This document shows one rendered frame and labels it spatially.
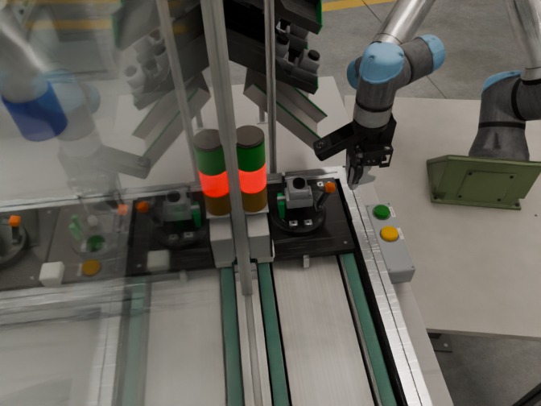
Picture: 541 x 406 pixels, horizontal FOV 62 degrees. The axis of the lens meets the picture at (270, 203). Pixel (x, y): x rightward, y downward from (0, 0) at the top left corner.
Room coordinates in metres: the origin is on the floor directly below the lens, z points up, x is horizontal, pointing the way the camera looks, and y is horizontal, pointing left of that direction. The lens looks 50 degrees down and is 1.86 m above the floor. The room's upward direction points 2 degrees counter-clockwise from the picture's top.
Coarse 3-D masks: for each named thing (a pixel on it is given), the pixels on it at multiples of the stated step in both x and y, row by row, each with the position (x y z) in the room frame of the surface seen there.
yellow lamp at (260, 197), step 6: (258, 192) 0.50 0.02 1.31; (264, 192) 0.51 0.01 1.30; (246, 198) 0.50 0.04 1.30; (252, 198) 0.50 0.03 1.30; (258, 198) 0.50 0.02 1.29; (264, 198) 0.51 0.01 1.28; (246, 204) 0.50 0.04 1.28; (252, 204) 0.50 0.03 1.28; (258, 204) 0.50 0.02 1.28; (264, 204) 0.50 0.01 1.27; (246, 210) 0.50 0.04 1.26; (252, 210) 0.50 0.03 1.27; (258, 210) 0.50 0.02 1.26
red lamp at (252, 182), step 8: (264, 168) 0.51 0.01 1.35; (240, 176) 0.50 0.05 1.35; (248, 176) 0.50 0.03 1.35; (256, 176) 0.50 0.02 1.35; (264, 176) 0.51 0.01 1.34; (240, 184) 0.50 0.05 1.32; (248, 184) 0.50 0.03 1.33; (256, 184) 0.50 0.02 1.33; (264, 184) 0.51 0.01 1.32; (248, 192) 0.50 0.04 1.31; (256, 192) 0.50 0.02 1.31
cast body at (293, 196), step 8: (288, 184) 0.72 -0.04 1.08; (296, 184) 0.71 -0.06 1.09; (304, 184) 0.71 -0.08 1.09; (288, 192) 0.71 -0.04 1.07; (296, 192) 0.70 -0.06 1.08; (304, 192) 0.70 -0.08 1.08; (280, 200) 0.71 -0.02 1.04; (288, 200) 0.70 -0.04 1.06; (296, 200) 0.70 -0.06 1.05; (304, 200) 0.70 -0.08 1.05; (312, 200) 0.70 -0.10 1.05; (288, 208) 0.70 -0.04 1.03
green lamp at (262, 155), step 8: (264, 144) 0.51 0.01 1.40; (240, 152) 0.50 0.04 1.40; (248, 152) 0.50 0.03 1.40; (256, 152) 0.50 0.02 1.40; (264, 152) 0.51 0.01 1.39; (240, 160) 0.50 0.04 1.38; (248, 160) 0.50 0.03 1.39; (256, 160) 0.50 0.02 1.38; (264, 160) 0.51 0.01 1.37; (240, 168) 0.50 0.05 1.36; (248, 168) 0.50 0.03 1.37; (256, 168) 0.50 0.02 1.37
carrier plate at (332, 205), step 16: (272, 192) 0.80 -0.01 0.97; (320, 192) 0.80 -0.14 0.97; (336, 192) 0.79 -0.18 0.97; (336, 208) 0.74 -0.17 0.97; (272, 224) 0.69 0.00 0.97; (336, 224) 0.69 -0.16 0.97; (288, 240) 0.64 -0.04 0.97; (304, 240) 0.64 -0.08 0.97; (320, 240) 0.64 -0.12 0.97; (336, 240) 0.64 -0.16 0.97; (352, 240) 0.64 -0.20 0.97; (288, 256) 0.60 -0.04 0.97
